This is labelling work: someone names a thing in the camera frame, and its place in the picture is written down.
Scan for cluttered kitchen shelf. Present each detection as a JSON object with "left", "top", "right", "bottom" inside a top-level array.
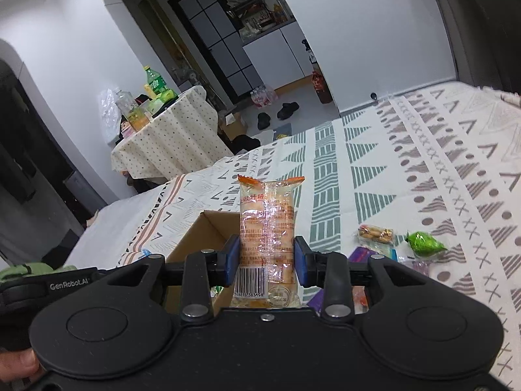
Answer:
[{"left": 221, "top": 0, "right": 296, "bottom": 44}]

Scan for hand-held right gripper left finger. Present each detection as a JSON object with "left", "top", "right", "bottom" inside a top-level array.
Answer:
[{"left": 98, "top": 234, "right": 241, "bottom": 322}]

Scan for black framed glass door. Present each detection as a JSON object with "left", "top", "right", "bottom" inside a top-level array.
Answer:
[{"left": 168, "top": 0, "right": 262, "bottom": 99}]

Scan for clear nut snack packet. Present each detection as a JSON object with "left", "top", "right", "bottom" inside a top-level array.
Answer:
[{"left": 357, "top": 224, "right": 395, "bottom": 246}]

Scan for clear plastic bag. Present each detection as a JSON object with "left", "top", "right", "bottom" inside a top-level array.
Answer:
[{"left": 97, "top": 87, "right": 123, "bottom": 146}]

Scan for table with dotted tablecloth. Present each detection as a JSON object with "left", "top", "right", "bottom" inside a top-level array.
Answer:
[{"left": 111, "top": 85, "right": 234, "bottom": 181}]

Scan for black spray bottle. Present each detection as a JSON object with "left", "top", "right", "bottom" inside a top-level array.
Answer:
[{"left": 302, "top": 39, "right": 317, "bottom": 76}]

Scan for black bag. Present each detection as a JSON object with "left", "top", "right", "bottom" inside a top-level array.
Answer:
[{"left": 231, "top": 134, "right": 262, "bottom": 156}]

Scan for green cloth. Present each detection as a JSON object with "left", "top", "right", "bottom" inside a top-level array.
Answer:
[{"left": 0, "top": 263, "right": 79, "bottom": 282}]

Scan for red snack packet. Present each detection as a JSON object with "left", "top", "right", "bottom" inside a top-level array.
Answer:
[{"left": 352, "top": 287, "right": 370, "bottom": 314}]

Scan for green plastic bottle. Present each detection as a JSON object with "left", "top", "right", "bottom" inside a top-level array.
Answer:
[{"left": 142, "top": 64, "right": 174, "bottom": 98}]

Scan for small cardboard box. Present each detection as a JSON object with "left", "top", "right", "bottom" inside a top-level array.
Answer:
[{"left": 218, "top": 111, "right": 250, "bottom": 141}]

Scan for dark hanging clothes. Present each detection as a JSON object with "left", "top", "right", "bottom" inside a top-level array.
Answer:
[{"left": 0, "top": 60, "right": 51, "bottom": 205}]

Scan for green bag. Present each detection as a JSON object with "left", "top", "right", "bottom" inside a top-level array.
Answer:
[{"left": 147, "top": 89, "right": 179, "bottom": 115}]

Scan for person's left hand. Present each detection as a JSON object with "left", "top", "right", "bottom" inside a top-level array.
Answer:
[{"left": 0, "top": 349, "right": 42, "bottom": 383}]

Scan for brown cardboard box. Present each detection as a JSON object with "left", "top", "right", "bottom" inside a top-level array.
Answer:
[{"left": 165, "top": 210, "right": 245, "bottom": 314}]

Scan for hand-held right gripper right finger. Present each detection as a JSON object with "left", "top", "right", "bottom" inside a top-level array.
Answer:
[{"left": 294, "top": 235, "right": 428, "bottom": 322}]

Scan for orange cake snack packet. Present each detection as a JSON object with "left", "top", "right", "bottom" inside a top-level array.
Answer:
[{"left": 237, "top": 174, "right": 306, "bottom": 310}]

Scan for white kitchen cabinet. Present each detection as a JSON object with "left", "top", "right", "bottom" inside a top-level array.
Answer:
[{"left": 242, "top": 20, "right": 315, "bottom": 90}]

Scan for clear bottle with orange drink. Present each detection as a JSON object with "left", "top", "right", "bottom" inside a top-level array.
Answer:
[{"left": 116, "top": 87, "right": 153, "bottom": 132}]

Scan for pack of water bottles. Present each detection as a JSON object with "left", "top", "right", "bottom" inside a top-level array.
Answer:
[{"left": 250, "top": 85, "right": 280, "bottom": 109}]

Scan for green snack packet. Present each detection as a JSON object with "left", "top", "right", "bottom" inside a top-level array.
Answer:
[{"left": 406, "top": 231, "right": 448, "bottom": 258}]

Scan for purple snack packet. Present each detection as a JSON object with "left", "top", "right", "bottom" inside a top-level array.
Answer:
[{"left": 305, "top": 246, "right": 399, "bottom": 314}]

